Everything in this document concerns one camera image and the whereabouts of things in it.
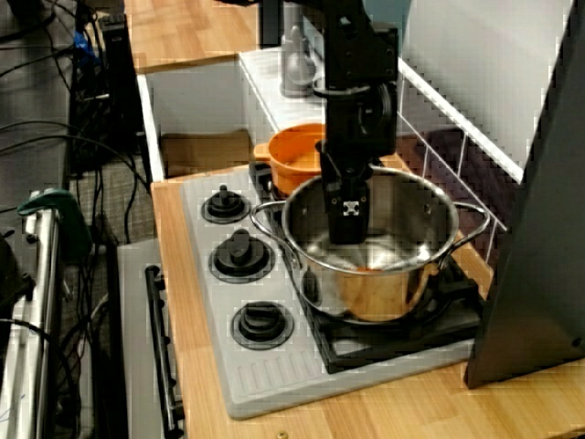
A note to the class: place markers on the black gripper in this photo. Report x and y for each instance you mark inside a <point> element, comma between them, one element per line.
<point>356,123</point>

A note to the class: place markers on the stainless steel pot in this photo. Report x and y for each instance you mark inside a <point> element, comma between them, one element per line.
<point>365,292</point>

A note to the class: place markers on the orange plastic pot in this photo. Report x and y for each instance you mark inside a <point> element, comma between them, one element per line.
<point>292,155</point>

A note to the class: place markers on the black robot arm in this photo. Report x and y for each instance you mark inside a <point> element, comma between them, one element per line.
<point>356,46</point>

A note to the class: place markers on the black burner grate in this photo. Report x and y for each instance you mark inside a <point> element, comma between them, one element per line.
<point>258,174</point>
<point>388,343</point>

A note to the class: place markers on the black stove knob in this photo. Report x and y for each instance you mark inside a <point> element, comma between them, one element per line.
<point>261,325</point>
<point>241,256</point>
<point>225,206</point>

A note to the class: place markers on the grey toy faucet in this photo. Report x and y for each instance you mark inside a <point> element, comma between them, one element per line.
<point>297,68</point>

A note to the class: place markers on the grey stove top panel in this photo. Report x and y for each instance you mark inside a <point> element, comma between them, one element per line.
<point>274,379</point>

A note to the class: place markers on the white sink basin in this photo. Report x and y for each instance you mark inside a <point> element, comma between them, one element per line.
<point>201,100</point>

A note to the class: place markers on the dark range hood panel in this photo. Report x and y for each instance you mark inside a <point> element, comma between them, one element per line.
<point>539,228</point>

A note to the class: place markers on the black box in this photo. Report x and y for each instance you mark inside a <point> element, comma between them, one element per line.
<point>269,23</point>

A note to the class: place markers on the grey oven door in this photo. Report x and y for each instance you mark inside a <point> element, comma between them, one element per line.
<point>135,320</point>

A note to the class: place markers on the black computer tower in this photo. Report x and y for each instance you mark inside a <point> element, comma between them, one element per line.
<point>120,82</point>

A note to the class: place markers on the green clamp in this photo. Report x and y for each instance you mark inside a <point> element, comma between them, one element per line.
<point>50,200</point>

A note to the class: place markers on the blue connector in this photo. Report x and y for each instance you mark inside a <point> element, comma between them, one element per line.
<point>84,48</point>

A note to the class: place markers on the black device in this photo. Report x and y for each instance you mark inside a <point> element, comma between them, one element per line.
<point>11,274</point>

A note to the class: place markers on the aluminium rail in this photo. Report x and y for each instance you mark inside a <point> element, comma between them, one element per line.
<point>27,366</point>

